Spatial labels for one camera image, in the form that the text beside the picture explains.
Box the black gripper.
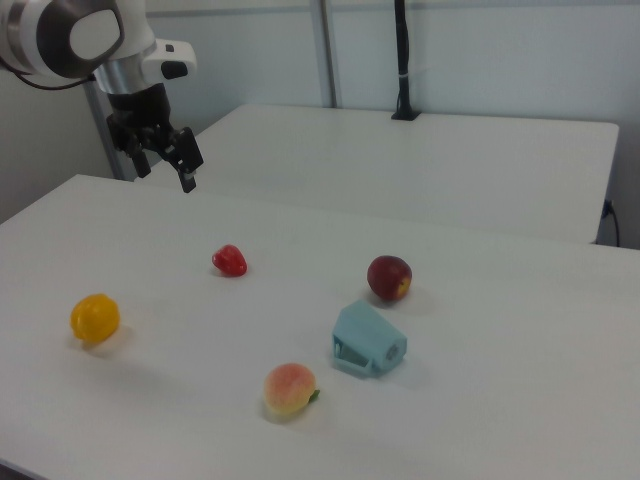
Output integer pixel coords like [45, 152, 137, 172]
[106, 83, 205, 195]

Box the light blue hexagonal mug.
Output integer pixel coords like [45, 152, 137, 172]
[331, 299, 409, 378]

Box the small red-yellow apple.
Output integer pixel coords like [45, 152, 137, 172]
[211, 243, 249, 277]

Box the yellow toy bell pepper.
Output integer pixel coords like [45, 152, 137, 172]
[69, 293, 121, 344]

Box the white side table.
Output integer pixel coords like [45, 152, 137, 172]
[133, 103, 620, 246]

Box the dark red toy apple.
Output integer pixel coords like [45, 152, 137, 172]
[366, 254, 414, 302]

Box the pink yellow toy peach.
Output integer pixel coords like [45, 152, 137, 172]
[263, 363, 321, 416]

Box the aluminium robot mount post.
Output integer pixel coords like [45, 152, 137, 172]
[82, 82, 127, 181]

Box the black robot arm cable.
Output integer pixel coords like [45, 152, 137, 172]
[0, 54, 97, 92]

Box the grey metal frame post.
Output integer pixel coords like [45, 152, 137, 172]
[317, 0, 344, 109]

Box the black camera stand pole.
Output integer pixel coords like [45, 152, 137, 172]
[390, 0, 421, 122]

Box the black wall cable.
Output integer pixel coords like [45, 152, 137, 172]
[602, 198, 622, 248]

